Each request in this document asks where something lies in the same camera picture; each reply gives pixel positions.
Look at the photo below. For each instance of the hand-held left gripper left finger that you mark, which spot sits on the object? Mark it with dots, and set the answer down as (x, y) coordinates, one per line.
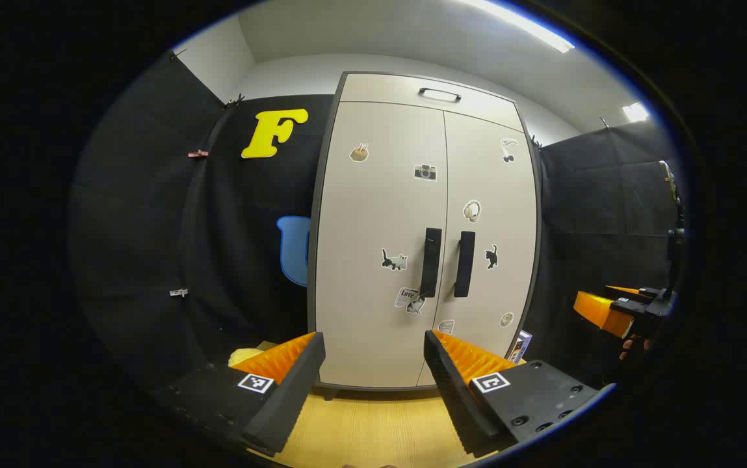
(288, 396)

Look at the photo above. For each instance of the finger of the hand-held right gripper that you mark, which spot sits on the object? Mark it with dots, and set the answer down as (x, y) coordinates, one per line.
(623, 289)
(597, 312)

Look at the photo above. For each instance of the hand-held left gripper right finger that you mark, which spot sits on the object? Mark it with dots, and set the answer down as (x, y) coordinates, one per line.
(461, 403)

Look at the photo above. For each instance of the white shoe cabinet door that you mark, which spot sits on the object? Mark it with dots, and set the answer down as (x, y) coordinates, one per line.
(360, 214)
(497, 195)

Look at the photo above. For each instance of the white double-door shoe cabinet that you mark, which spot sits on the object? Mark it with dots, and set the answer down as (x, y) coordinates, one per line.
(380, 88)

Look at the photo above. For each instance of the yellow plush toy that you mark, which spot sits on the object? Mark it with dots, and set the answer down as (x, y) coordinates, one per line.
(241, 356)

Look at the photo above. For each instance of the small blue white box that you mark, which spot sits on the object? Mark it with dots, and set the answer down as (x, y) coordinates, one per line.
(520, 344)

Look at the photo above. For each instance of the white clip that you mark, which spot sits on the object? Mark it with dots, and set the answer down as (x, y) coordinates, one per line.
(178, 292)

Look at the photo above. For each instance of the small ceiling light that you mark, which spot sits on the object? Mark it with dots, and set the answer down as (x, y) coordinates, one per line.
(635, 112)

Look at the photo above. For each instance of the black backdrop cloth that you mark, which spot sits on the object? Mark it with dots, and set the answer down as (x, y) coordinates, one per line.
(139, 227)

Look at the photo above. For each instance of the red clip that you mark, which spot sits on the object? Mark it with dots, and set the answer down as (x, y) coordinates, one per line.
(197, 153)

